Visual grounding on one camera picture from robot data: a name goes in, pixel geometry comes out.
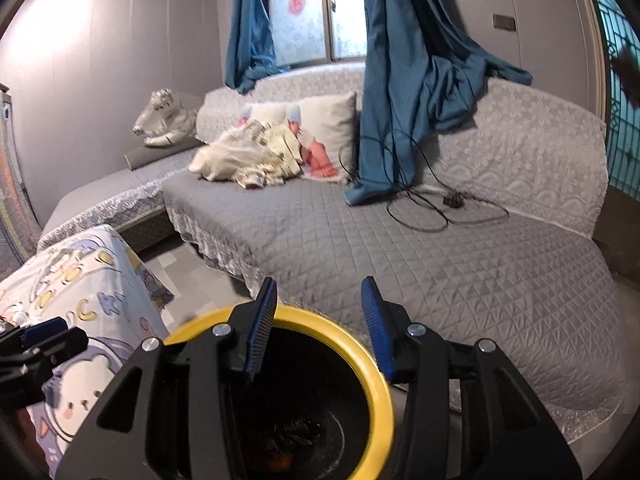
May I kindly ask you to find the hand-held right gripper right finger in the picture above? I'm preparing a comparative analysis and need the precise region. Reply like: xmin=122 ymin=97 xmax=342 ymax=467
xmin=361 ymin=276 xmax=583 ymax=480

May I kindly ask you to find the grey quilted sofa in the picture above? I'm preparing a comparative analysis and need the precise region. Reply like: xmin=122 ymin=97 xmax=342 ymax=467
xmin=37 ymin=65 xmax=626 ymax=443

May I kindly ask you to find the cartoon printed tablecloth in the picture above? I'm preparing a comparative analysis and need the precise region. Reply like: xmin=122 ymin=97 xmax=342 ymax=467
xmin=0 ymin=224 xmax=176 ymax=461

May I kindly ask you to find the narrow blue curtain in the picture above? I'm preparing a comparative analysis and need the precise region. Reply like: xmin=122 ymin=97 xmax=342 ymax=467
xmin=225 ymin=0 xmax=292 ymax=95

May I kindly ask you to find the black bin with yellow rim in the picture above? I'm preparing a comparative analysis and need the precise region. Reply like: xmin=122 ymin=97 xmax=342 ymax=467
xmin=162 ymin=302 xmax=396 ymax=480

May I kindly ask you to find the black cable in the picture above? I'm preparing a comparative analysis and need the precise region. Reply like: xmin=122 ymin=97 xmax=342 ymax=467
xmin=337 ymin=127 xmax=511 ymax=234

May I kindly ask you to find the cream crumpled cloth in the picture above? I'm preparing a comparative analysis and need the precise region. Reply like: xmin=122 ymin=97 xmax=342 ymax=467
xmin=189 ymin=120 xmax=307 ymax=191

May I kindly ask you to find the wide blue curtain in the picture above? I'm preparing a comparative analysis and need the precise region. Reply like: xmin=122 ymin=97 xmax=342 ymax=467
xmin=344 ymin=0 xmax=534 ymax=206

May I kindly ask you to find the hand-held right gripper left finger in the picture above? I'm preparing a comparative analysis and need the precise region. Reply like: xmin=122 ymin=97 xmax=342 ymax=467
xmin=54 ymin=276 xmax=278 ymax=480

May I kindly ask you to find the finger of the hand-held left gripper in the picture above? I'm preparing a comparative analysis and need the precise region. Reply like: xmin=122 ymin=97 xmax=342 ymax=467
xmin=0 ymin=328 xmax=89 ymax=379
xmin=0 ymin=317 xmax=68 ymax=354

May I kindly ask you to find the baby print pillow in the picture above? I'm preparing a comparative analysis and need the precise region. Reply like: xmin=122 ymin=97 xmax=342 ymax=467
xmin=239 ymin=91 xmax=359 ymax=184

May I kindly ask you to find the frosted glass window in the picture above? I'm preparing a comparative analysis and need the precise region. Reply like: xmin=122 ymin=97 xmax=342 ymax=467
xmin=256 ymin=0 xmax=369 ymax=69

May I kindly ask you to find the white tiger plush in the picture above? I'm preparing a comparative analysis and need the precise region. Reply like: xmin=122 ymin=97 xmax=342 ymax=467
xmin=132 ymin=88 xmax=201 ymax=149

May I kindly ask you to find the teal glass door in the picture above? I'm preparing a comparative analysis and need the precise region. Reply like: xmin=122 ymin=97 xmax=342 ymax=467
xmin=582 ymin=0 xmax=640 ymax=196

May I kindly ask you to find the grey bolster cushion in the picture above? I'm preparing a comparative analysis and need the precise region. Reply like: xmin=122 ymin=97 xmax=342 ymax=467
xmin=124 ymin=137 xmax=204 ymax=171

